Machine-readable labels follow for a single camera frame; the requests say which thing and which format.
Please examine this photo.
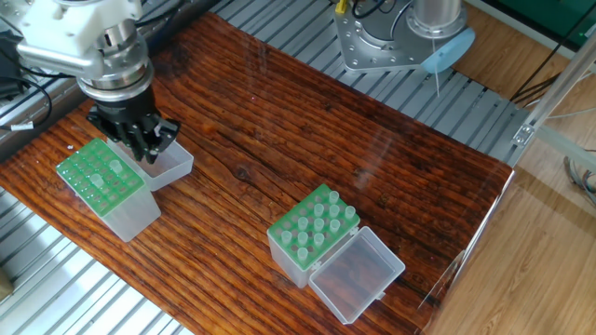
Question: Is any white cable tie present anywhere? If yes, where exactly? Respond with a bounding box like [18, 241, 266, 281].
[431, 37, 446, 96]

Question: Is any aluminium frame post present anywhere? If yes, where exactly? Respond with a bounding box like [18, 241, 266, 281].
[510, 47, 596, 170]

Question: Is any glossy brown wooden board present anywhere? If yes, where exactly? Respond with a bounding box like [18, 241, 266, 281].
[0, 9, 516, 335]

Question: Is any silver robot mounting plate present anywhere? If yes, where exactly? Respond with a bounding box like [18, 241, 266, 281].
[335, 9, 435, 74]

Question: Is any grey cable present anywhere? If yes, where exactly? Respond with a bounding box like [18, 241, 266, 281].
[562, 154, 596, 202]

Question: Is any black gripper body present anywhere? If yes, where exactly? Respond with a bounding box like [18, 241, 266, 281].
[88, 86, 161, 139]

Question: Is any clear tip box green rack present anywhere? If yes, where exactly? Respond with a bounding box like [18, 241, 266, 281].
[267, 183, 408, 325]

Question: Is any black cable bundle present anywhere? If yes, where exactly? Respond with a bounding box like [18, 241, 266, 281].
[0, 79, 55, 129]

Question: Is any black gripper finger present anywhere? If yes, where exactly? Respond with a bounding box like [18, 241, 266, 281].
[115, 127, 165, 167]
[149, 115, 183, 154]

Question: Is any clear tip box with tips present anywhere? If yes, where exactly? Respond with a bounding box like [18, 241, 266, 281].
[55, 119, 196, 244]

